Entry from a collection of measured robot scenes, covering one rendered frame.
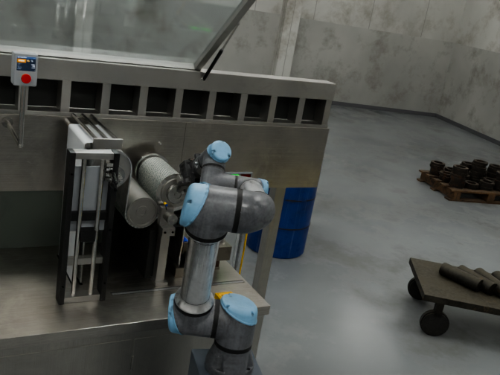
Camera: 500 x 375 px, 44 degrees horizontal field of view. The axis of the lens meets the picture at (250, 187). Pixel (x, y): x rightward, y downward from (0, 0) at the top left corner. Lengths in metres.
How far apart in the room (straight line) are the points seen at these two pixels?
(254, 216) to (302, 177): 1.45
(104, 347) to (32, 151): 0.79
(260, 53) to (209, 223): 10.76
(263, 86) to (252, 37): 9.44
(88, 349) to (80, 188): 0.54
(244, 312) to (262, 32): 10.58
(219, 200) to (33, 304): 0.90
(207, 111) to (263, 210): 1.13
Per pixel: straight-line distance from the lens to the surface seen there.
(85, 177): 2.06
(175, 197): 2.31
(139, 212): 2.30
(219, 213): 1.55
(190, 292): 1.77
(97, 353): 2.21
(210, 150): 1.98
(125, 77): 2.49
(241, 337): 1.87
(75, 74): 2.43
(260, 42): 12.22
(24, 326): 2.11
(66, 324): 2.12
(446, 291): 4.43
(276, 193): 3.15
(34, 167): 2.49
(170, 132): 2.60
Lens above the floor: 2.02
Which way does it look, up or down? 18 degrees down
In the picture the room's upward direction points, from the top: 10 degrees clockwise
